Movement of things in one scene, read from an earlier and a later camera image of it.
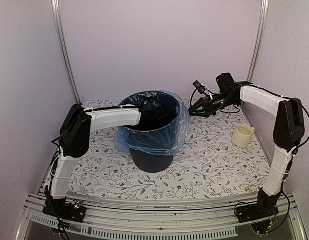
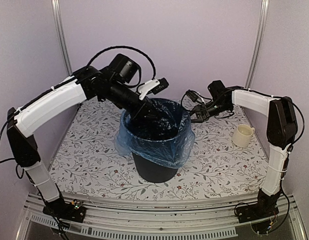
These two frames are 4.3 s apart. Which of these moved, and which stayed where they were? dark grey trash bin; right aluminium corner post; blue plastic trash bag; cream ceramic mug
Moved: blue plastic trash bag; dark grey trash bin
Stayed: right aluminium corner post; cream ceramic mug
